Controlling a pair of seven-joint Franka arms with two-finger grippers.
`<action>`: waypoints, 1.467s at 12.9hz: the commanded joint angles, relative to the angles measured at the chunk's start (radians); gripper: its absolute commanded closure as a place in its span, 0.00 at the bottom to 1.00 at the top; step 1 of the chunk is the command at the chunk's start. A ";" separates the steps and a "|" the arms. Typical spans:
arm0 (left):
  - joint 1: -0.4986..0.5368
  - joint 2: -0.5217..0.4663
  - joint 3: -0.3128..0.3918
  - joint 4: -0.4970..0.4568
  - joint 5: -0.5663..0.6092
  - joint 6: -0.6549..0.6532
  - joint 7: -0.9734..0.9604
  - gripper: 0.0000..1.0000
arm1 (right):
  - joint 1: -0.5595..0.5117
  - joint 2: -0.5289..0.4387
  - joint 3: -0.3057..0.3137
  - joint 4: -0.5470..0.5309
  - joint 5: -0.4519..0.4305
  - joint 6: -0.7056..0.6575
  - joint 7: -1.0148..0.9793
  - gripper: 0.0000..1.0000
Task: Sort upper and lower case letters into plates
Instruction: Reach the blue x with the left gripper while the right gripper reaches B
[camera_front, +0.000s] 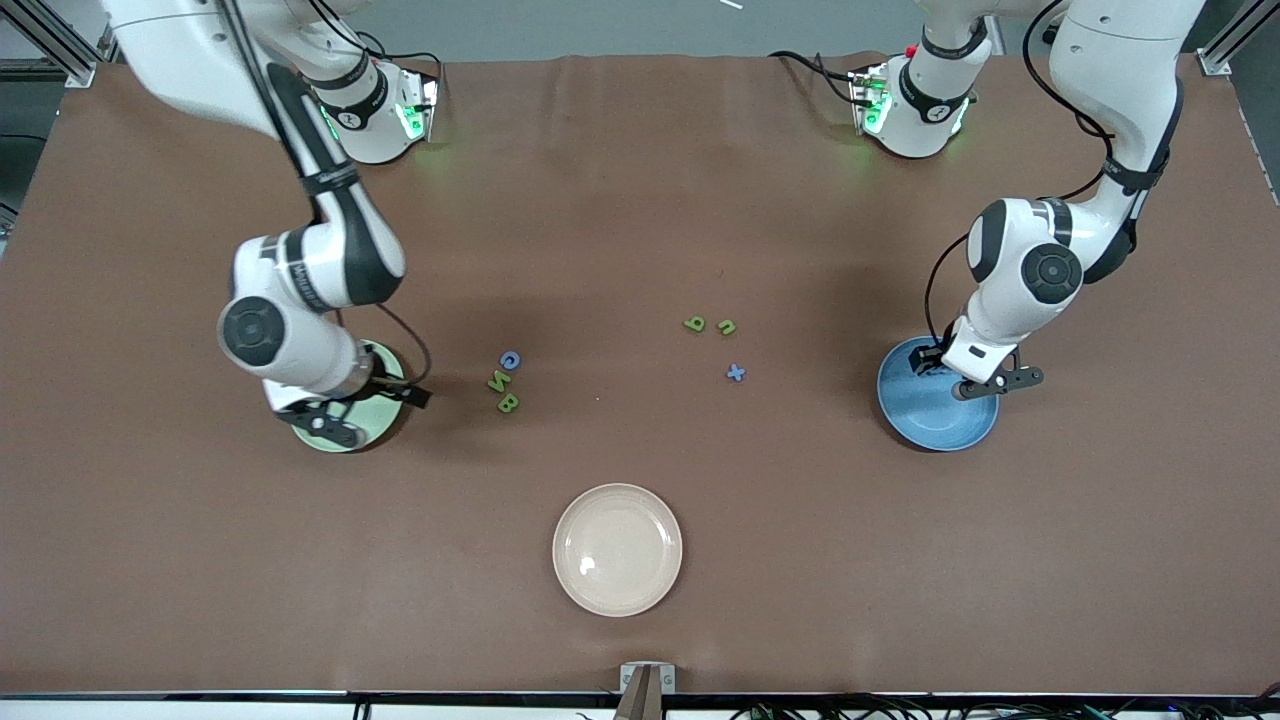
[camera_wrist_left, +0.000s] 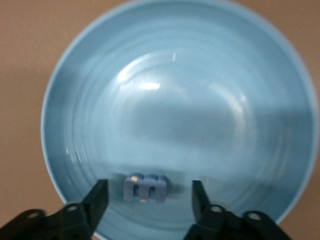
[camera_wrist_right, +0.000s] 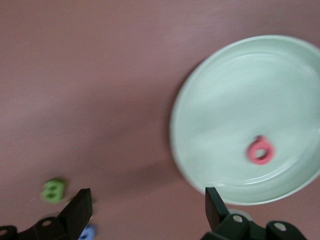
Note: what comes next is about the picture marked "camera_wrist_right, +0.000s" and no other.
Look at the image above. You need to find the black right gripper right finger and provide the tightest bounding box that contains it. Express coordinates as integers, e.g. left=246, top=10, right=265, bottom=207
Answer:
left=203, top=186, right=307, bottom=240

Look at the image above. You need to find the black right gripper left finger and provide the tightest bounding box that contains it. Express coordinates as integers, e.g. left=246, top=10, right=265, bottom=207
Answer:
left=0, top=188, right=94, bottom=240

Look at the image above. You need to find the blue capital letter G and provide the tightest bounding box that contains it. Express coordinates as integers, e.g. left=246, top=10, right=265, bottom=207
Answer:
left=78, top=224, right=98, bottom=240

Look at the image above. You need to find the green capital letter B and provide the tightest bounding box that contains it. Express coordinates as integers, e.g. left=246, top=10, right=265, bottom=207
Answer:
left=41, top=177, right=67, bottom=204

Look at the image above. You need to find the red capital letter Q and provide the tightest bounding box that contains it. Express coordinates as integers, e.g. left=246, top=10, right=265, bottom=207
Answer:
left=246, top=135, right=275, bottom=166

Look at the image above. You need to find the light green plate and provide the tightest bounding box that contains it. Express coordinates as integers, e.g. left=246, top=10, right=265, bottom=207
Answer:
left=169, top=34, right=320, bottom=206

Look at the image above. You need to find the brown table cover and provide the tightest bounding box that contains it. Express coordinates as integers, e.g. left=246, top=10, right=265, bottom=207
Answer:
left=0, top=0, right=320, bottom=240

